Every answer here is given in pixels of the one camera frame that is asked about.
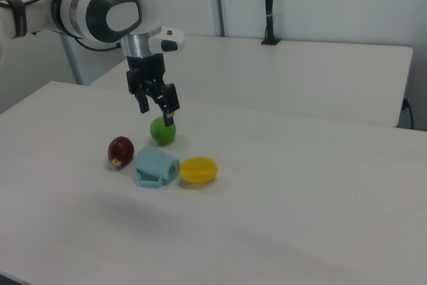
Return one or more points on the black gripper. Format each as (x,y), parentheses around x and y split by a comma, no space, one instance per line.
(146,69)

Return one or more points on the light blue plastic mug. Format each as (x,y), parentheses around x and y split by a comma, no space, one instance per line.
(153,163)

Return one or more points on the green toy apple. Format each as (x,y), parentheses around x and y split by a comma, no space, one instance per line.
(161,135)

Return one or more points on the dark red toy fruit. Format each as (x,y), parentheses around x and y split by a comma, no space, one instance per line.
(120,149)

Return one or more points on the yellow toy starfruit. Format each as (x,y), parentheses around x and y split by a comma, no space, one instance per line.
(198,169)

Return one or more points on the white side table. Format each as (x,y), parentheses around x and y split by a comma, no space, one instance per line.
(300,74)

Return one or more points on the grey partition frame post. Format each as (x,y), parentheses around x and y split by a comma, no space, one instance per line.
(68,54)
(217,1)

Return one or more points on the black camera pole with base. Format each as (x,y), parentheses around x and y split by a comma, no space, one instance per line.
(268,4)

